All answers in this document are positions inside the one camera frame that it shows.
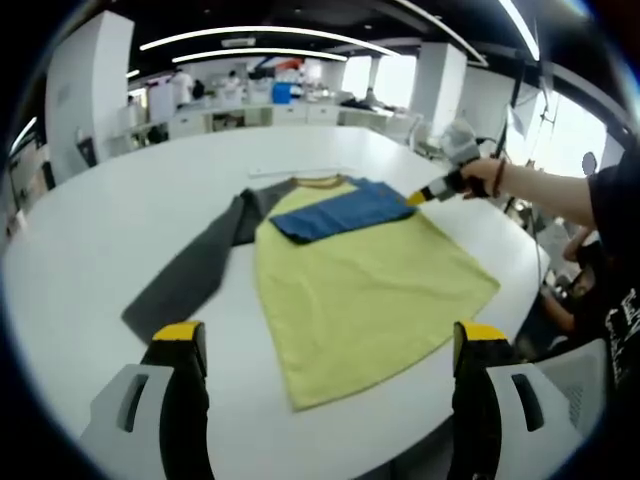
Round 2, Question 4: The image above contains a dark red bracelet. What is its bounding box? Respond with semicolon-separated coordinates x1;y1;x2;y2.
491;159;508;199

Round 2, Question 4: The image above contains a black light stand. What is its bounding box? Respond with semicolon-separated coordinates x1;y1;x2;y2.
503;64;557;152

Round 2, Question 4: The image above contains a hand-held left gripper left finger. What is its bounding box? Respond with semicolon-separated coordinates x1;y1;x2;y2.
79;320;216;480

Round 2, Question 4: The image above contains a ceiling light strip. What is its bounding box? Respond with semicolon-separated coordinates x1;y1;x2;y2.
139;25;396;57
172;48;349;65
499;0;542;62

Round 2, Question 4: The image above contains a black waste bin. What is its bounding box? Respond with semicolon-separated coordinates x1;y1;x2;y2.
74;137;99;169

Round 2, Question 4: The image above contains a person's right hand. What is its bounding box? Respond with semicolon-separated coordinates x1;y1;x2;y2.
457;157;501;200

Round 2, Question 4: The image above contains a person in black shirt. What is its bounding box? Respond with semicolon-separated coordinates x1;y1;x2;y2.
584;144;640;387

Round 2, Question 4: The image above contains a white office chair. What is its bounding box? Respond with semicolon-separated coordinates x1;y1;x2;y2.
407;113;437;152

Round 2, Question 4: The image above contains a blue storage bin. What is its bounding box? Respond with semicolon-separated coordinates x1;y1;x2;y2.
270;79;294;105

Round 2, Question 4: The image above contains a row of white cabinets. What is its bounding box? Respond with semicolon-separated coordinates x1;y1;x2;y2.
169;102;342;140

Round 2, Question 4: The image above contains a white slim pillar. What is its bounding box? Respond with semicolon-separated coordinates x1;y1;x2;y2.
409;42;469;147

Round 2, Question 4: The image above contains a white square pillar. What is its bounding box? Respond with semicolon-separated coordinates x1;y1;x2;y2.
44;12;135;172

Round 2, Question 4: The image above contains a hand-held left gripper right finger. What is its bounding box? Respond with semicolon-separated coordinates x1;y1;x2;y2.
449;320;586;480

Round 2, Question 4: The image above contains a grey mesh chair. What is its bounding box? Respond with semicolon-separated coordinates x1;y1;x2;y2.
528;338;617;442

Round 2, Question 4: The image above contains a yellow grey blue garment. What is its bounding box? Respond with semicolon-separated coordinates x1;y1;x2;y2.
121;173;502;413

